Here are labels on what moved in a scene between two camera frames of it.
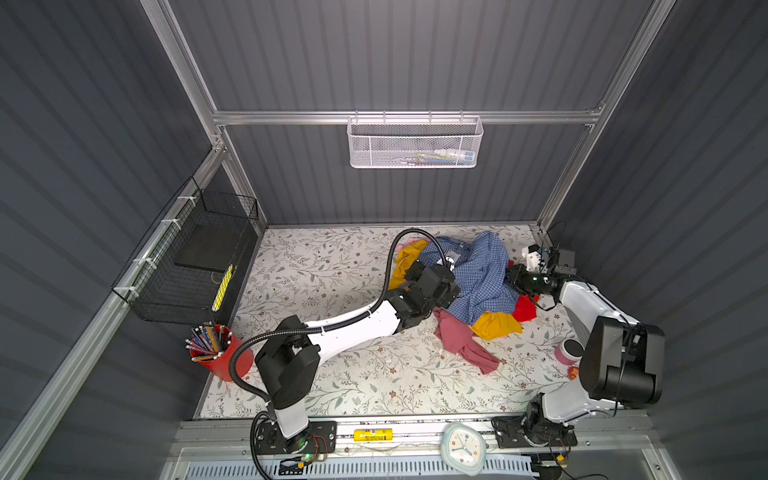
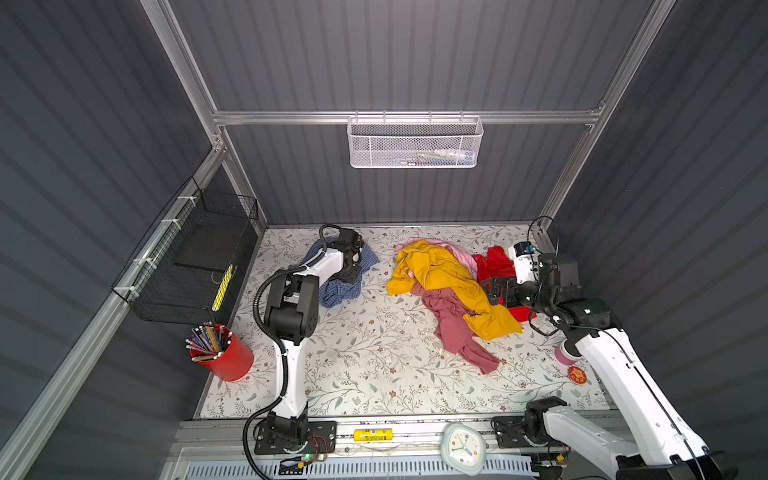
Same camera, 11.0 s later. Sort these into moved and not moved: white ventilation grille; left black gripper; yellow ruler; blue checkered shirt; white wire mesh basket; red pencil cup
Moved: blue checkered shirt; left black gripper
Not moved: white wire mesh basket; white ventilation grille; red pencil cup; yellow ruler
